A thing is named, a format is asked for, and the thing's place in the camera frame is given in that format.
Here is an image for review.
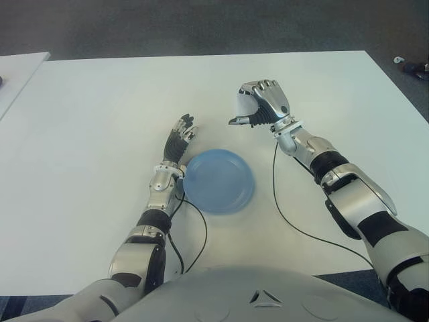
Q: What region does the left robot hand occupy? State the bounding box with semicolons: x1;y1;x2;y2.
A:
163;113;199;165

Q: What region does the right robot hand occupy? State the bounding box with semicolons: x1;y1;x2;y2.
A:
228;78;291;129

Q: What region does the white charger plug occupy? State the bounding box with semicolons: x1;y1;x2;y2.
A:
236;93;259;117

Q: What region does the blue plastic plate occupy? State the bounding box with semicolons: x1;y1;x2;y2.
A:
183;148;255;215

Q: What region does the grey robot torso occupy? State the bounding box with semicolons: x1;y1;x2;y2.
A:
110;264;413;322

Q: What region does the neighbouring white table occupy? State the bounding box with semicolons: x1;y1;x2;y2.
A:
0;52;51;121

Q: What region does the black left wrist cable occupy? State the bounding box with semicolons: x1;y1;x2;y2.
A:
169;193;207;274

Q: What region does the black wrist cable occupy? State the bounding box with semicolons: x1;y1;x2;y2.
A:
271;142;375;269
169;193;207;274

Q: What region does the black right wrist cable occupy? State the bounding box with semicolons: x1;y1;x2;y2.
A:
271;142;375;269

